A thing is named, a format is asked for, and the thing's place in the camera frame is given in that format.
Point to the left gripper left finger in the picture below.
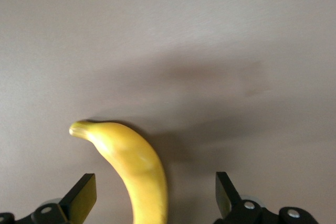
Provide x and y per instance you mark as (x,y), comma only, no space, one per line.
(78,197)

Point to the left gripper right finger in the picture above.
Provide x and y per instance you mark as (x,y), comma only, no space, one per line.
(228,203)

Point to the yellow banana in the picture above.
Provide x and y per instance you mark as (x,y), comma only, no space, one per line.
(141,169)

